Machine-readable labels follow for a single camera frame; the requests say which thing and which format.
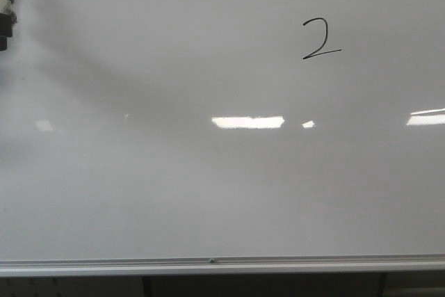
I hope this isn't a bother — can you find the black whiteboard marker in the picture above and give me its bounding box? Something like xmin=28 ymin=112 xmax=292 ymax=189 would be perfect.
xmin=1 ymin=0 xmax=17 ymax=51

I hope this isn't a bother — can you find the white whiteboard with aluminium frame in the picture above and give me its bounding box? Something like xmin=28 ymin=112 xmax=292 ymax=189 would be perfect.
xmin=1 ymin=0 xmax=444 ymax=278

